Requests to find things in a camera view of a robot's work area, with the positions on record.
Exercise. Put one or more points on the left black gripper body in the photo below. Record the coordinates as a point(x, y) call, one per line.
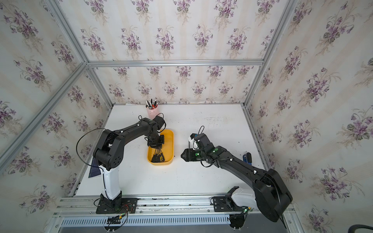
point(157, 142)

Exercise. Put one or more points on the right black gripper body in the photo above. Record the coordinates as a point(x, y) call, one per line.
point(196, 155)

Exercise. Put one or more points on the yellow plastic storage tray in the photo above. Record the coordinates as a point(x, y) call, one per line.
point(167, 149)

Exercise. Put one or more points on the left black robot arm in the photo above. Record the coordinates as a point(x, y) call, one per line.
point(109, 153)

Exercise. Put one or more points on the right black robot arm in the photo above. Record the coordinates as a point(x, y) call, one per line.
point(271, 194)

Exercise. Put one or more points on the pink pen cup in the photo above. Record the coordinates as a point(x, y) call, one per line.
point(152, 112)

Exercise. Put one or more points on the pens in cup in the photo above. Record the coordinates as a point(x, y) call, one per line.
point(151, 105)

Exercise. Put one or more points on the dark blue notebook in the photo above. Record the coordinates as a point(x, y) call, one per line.
point(94, 169)

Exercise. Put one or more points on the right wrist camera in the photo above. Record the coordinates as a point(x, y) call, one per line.
point(197, 141)

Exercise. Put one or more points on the blue handled tool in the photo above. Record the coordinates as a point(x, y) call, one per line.
point(247, 158)

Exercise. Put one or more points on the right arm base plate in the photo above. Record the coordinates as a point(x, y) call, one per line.
point(223, 204)

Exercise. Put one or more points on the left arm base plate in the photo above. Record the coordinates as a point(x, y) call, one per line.
point(119, 205)

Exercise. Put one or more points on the aluminium mounting rail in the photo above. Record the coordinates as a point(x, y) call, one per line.
point(147, 205)

